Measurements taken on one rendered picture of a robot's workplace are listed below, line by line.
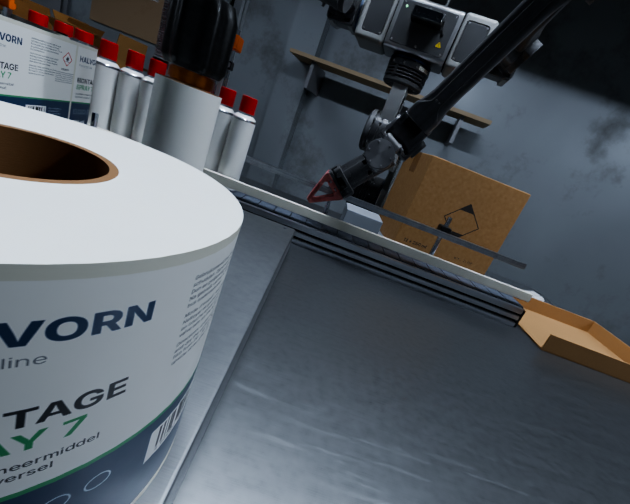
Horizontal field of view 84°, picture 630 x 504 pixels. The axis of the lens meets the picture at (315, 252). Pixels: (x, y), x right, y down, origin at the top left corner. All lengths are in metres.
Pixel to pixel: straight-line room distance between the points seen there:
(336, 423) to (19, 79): 0.56
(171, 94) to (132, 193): 0.36
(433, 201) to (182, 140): 0.70
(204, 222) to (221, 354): 0.18
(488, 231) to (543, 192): 2.75
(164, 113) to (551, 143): 3.55
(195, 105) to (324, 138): 3.26
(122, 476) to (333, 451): 0.20
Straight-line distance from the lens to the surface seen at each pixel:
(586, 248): 4.04
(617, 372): 1.01
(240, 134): 0.80
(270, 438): 0.34
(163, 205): 0.17
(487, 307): 0.89
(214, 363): 0.31
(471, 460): 0.45
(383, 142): 0.71
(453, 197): 1.03
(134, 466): 0.20
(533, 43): 1.10
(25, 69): 0.62
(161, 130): 0.53
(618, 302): 4.30
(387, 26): 1.29
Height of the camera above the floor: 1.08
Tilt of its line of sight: 18 degrees down
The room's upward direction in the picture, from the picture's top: 22 degrees clockwise
